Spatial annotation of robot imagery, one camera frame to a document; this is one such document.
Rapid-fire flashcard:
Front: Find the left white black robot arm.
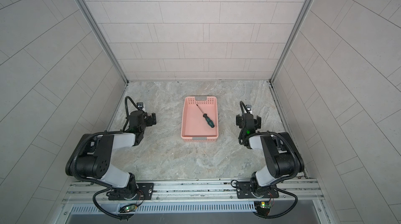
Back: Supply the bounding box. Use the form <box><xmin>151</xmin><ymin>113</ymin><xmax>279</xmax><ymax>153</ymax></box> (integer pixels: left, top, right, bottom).
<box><xmin>65</xmin><ymin>110</ymin><xmax>157</xmax><ymax>201</ymax></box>

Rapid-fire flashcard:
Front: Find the pink plastic bin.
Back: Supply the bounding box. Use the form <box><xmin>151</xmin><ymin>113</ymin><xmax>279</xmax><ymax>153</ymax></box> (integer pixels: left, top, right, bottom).
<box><xmin>181</xmin><ymin>96</ymin><xmax>219</xmax><ymax>141</ymax></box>

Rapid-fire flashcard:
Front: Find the white ventilation grille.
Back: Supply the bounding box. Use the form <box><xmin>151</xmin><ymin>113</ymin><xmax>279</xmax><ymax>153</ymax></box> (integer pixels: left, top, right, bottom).
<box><xmin>70</xmin><ymin>201</ymin><xmax>256</xmax><ymax>215</ymax></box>

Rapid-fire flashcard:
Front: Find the right black corrugated cable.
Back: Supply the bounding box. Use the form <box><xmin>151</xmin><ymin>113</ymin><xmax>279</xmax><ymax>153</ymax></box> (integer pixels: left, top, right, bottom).
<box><xmin>231</xmin><ymin>100</ymin><xmax>301</xmax><ymax>219</ymax></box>

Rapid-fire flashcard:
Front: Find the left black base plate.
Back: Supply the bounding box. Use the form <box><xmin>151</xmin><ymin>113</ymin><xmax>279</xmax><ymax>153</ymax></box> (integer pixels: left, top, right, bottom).
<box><xmin>106</xmin><ymin>183</ymin><xmax>154</xmax><ymax>201</ymax></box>

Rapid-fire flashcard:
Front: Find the aluminium mounting rail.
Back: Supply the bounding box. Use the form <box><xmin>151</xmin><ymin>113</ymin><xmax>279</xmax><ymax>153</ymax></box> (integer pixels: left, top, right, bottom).
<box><xmin>61</xmin><ymin>178</ymin><xmax>324</xmax><ymax>205</ymax></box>

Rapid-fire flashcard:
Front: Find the right green circuit board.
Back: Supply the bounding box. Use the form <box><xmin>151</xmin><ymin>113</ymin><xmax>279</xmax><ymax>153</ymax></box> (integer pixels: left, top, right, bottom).
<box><xmin>254</xmin><ymin>202</ymin><xmax>272</xmax><ymax>217</ymax></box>

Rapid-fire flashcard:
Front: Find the green black screwdriver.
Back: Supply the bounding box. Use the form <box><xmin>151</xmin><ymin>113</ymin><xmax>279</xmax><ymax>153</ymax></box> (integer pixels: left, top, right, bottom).
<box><xmin>196</xmin><ymin>104</ymin><xmax>215</xmax><ymax>129</ymax></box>

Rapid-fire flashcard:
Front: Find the green circuit board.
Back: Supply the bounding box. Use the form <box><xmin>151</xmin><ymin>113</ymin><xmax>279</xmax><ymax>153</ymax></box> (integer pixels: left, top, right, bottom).
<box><xmin>119</xmin><ymin>204</ymin><xmax>138</xmax><ymax>214</ymax></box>
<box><xmin>254</xmin><ymin>202</ymin><xmax>272</xmax><ymax>217</ymax></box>

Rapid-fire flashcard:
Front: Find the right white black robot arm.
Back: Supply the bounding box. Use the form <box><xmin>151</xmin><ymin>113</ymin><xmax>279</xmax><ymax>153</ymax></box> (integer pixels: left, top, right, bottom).
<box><xmin>236</xmin><ymin>113</ymin><xmax>305</xmax><ymax>198</ymax></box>

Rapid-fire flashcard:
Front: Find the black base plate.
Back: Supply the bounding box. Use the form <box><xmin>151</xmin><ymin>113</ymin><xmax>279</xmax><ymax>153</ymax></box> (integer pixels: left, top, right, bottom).
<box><xmin>106</xmin><ymin>183</ymin><xmax>154</xmax><ymax>201</ymax></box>
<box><xmin>231</xmin><ymin>180</ymin><xmax>279</xmax><ymax>199</ymax></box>

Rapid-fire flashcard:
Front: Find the left green circuit board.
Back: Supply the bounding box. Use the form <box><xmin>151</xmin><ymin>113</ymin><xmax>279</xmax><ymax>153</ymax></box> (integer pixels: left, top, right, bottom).
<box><xmin>119</xmin><ymin>204</ymin><xmax>138</xmax><ymax>214</ymax></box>

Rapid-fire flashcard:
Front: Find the left black corrugated cable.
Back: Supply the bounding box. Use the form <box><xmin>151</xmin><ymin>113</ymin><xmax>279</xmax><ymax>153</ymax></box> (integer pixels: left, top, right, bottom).
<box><xmin>69</xmin><ymin>95</ymin><xmax>145</xmax><ymax>221</ymax></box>

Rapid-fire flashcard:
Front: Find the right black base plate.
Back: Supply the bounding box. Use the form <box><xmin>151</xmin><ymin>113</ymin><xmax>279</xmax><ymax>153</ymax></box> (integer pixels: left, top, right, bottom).
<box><xmin>231</xmin><ymin>180</ymin><xmax>279</xmax><ymax>199</ymax></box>

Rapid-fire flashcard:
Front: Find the black corrugated cable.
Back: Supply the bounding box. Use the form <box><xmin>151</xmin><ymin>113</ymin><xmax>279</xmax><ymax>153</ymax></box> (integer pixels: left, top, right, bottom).
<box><xmin>231</xmin><ymin>100</ymin><xmax>301</xmax><ymax>219</ymax></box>
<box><xmin>69</xmin><ymin>95</ymin><xmax>145</xmax><ymax>221</ymax></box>

